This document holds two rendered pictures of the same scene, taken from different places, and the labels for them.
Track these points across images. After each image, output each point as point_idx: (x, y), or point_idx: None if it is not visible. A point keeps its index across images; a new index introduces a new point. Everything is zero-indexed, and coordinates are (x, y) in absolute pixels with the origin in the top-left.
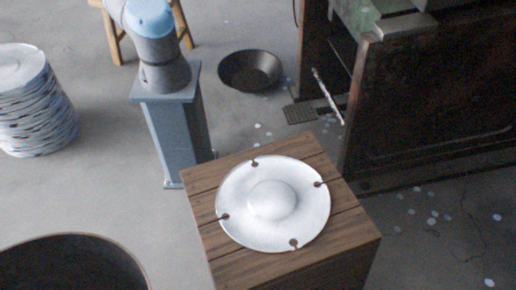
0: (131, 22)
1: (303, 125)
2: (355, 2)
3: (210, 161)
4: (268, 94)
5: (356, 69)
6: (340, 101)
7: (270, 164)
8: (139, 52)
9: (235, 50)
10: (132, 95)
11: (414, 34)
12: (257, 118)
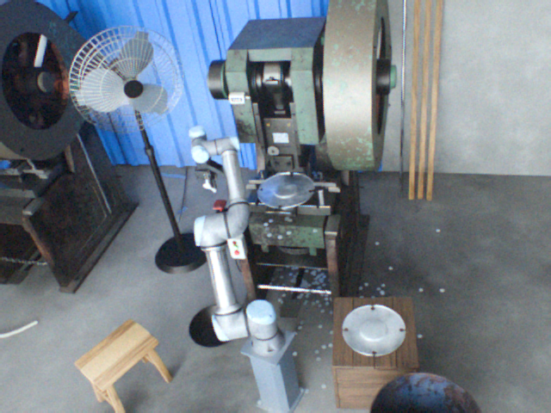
0: (265, 321)
1: (281, 318)
2: (293, 232)
3: (332, 348)
4: None
5: (330, 255)
6: (274, 291)
7: (349, 323)
8: (268, 335)
9: (175, 330)
10: (274, 362)
11: (339, 224)
12: None
